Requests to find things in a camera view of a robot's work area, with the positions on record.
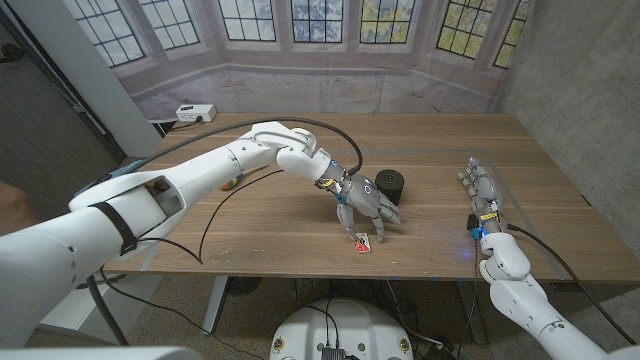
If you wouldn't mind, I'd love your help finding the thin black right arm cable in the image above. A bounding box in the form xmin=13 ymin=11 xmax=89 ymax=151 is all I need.
xmin=464 ymin=238 xmax=480 ymax=346

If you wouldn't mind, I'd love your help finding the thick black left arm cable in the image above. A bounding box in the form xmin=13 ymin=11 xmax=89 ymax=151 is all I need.
xmin=85 ymin=116 xmax=364 ymax=347

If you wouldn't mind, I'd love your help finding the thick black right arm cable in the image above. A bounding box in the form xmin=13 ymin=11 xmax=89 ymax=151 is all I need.
xmin=506 ymin=223 xmax=637 ymax=346

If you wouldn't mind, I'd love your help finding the printed window backdrop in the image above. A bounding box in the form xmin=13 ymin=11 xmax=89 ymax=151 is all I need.
xmin=62 ymin=0 xmax=534 ymax=121

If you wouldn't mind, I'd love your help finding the white table leg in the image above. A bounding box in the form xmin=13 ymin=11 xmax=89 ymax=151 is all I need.
xmin=201 ymin=275 xmax=230 ymax=337

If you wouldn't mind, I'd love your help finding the black power strip cable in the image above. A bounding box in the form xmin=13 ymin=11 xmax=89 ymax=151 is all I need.
xmin=148 ymin=117 xmax=204 ymax=137

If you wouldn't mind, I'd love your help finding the black round floor fan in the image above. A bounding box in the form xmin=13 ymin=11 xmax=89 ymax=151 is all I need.
xmin=227 ymin=276 xmax=264 ymax=299

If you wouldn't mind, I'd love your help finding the white power strip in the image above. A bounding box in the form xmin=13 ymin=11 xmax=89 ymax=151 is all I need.
xmin=174 ymin=103 xmax=219 ymax=124

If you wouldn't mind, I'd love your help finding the black cylindrical speaker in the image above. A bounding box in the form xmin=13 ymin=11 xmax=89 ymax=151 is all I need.
xmin=374 ymin=168 xmax=406 ymax=207

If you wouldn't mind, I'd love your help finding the colourful wooden maraca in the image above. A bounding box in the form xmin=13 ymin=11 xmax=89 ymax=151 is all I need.
xmin=219 ymin=165 xmax=269 ymax=192

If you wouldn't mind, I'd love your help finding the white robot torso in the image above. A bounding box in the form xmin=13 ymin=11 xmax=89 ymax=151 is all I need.
xmin=269 ymin=298 xmax=415 ymax=360

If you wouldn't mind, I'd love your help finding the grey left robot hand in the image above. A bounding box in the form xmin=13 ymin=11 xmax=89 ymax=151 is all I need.
xmin=327 ymin=172 xmax=404 ymax=245

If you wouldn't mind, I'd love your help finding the blue tray with remote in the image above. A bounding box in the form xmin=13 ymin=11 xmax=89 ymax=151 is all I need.
xmin=79 ymin=157 xmax=151 ymax=196

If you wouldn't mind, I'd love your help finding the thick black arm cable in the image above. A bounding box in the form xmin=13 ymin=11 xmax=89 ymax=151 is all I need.
xmin=506 ymin=223 xmax=637 ymax=346
xmin=85 ymin=116 xmax=364 ymax=347

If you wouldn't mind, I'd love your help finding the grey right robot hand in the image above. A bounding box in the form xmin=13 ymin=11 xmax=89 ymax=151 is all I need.
xmin=458 ymin=157 xmax=504 ymax=234

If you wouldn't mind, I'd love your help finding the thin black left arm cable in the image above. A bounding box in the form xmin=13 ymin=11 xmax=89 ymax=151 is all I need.
xmin=136 ymin=169 xmax=285 ymax=266

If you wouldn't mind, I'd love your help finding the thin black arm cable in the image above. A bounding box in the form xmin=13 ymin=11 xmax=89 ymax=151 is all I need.
xmin=464 ymin=238 xmax=480 ymax=346
xmin=136 ymin=169 xmax=285 ymax=266

